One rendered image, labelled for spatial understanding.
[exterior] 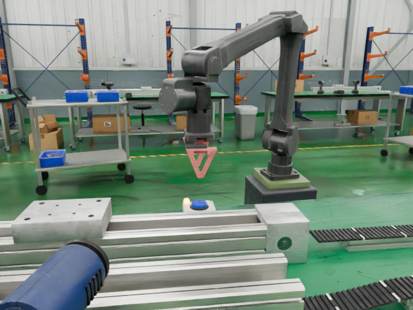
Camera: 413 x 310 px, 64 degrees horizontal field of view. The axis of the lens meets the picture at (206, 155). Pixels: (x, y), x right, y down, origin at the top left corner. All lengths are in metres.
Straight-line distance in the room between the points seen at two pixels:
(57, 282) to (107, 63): 7.85
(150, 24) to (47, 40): 2.26
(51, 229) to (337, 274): 0.56
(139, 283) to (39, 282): 0.27
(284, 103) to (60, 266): 0.90
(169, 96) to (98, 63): 7.44
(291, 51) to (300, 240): 0.60
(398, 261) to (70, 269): 0.68
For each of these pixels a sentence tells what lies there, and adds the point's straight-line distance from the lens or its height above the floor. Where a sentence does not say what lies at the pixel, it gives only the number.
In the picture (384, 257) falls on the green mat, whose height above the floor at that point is 0.78.
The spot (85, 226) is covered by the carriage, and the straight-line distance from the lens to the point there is 0.67.
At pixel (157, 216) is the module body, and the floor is 0.86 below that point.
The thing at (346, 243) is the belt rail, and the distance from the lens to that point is 0.83.
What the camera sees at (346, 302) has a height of 0.80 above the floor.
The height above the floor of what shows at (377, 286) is 0.81.
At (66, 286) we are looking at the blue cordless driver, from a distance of 0.33.
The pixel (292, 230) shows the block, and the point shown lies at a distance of 0.71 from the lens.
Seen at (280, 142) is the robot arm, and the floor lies 0.94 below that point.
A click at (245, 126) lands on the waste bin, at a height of 0.24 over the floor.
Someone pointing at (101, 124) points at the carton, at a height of 0.35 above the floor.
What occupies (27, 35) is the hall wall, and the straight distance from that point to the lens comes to 8.42.
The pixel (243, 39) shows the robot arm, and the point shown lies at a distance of 0.86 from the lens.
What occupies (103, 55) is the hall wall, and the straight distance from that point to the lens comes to 8.12.
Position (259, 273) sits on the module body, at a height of 0.84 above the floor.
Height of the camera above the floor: 1.17
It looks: 15 degrees down
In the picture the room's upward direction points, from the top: straight up
